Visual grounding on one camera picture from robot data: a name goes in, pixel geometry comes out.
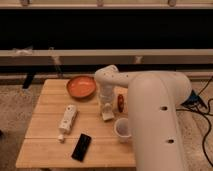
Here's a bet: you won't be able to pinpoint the black phone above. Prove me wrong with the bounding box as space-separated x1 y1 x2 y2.
71 134 92 161

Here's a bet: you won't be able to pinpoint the small white bottle cap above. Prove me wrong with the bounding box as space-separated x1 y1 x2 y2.
58 134 65 143

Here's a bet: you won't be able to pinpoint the red oval object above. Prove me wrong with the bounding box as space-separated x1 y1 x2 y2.
117 94 124 112

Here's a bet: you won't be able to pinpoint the wooden table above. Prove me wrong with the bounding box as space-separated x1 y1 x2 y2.
16 79 135 169

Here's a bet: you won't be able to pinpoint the white sponge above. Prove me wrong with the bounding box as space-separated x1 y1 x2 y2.
102 103 114 121

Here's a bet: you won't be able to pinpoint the black cables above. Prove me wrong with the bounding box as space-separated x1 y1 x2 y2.
175 74 213 168

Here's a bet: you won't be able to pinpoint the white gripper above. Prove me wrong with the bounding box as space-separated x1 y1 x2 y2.
98 85 115 117

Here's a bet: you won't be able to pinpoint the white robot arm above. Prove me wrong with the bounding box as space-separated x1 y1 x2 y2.
94 65 192 171

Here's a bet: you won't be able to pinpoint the white ceramic cup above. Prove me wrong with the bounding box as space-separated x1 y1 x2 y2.
114 118 131 143

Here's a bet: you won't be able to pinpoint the white bottle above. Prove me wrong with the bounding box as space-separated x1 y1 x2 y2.
59 105 77 134

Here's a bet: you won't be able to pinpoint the orange bowl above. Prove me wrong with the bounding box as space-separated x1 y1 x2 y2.
66 76 96 99

